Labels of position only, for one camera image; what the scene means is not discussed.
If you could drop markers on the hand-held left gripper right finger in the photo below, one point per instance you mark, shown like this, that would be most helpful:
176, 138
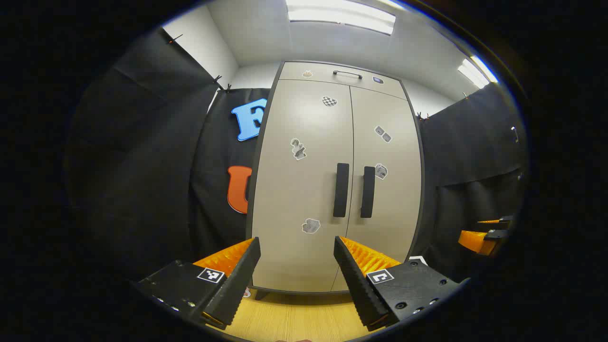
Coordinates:
356, 285

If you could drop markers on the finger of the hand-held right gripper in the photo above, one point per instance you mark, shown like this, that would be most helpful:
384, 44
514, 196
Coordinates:
496, 221
475, 241

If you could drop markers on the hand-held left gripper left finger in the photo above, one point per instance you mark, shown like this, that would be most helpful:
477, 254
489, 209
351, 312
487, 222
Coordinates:
237, 285

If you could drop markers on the grey shoe cabinet door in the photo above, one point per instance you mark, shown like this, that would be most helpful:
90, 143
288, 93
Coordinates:
396, 190
294, 190

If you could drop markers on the grey double-door shoe cabinet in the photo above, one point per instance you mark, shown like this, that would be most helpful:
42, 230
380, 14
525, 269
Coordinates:
271, 95

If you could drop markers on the grey cabinet drawer front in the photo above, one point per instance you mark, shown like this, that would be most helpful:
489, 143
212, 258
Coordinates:
323, 71

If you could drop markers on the white flat box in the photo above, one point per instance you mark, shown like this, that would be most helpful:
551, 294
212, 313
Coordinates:
419, 260

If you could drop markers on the small ceiling light panel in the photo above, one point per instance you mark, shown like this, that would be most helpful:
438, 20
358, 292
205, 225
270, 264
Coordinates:
476, 72

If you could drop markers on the black backdrop cloth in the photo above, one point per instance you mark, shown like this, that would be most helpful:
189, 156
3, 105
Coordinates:
142, 166

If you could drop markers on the large ceiling light panel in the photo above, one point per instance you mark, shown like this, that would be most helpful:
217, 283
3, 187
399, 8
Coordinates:
342, 15

